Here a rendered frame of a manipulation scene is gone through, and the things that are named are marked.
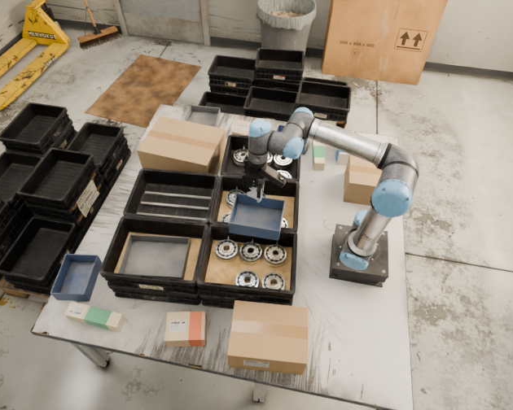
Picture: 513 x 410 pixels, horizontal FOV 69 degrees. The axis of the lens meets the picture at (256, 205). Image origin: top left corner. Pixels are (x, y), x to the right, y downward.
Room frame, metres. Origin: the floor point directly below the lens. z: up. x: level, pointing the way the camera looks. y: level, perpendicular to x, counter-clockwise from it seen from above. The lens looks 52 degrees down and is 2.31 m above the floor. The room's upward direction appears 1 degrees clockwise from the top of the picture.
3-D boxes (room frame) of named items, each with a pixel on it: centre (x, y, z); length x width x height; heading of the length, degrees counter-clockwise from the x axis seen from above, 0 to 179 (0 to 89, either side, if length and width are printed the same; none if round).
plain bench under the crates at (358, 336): (1.19, 0.03, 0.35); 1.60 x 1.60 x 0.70; 80
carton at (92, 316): (0.60, 0.68, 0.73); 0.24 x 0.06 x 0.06; 78
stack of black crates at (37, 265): (1.16, 1.30, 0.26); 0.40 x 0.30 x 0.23; 170
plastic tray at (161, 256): (0.83, 0.44, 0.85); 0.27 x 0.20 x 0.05; 88
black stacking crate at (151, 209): (1.13, 0.40, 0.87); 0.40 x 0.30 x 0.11; 85
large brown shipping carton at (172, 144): (1.55, 0.42, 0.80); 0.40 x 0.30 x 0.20; 75
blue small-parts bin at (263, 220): (0.89, 0.00, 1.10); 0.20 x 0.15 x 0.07; 81
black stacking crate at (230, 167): (1.40, -0.02, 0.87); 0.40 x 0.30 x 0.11; 85
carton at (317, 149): (1.65, -0.36, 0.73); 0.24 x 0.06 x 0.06; 179
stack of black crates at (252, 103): (2.49, -0.10, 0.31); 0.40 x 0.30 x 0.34; 80
